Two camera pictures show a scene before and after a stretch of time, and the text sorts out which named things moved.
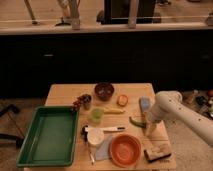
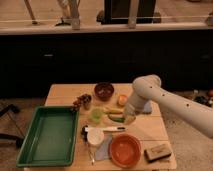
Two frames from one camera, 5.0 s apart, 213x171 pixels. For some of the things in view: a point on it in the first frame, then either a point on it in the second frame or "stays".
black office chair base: [17, 138] stays
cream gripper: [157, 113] → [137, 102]
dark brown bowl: [104, 90] stays
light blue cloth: [102, 152] stays
